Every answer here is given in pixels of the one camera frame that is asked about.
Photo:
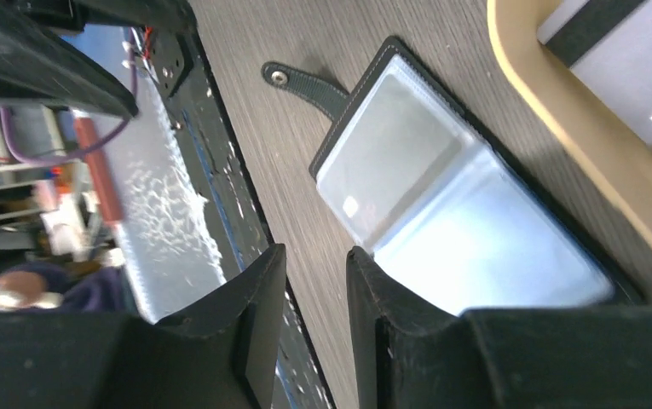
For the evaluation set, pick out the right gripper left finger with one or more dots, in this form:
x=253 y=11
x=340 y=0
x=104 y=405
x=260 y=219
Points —
x=221 y=351

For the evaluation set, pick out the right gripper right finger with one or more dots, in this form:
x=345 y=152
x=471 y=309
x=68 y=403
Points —
x=407 y=352

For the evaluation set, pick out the black leather card holder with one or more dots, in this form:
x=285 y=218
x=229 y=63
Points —
x=439 y=202

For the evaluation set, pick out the white striped card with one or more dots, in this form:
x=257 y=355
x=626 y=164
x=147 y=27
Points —
x=607 y=45

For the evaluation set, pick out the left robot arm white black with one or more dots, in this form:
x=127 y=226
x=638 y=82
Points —
x=38 y=66

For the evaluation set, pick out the person in striped shirt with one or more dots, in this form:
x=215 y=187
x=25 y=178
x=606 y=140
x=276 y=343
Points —
x=99 y=291

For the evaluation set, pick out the beige oval tray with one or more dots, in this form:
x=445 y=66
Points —
x=616 y=167

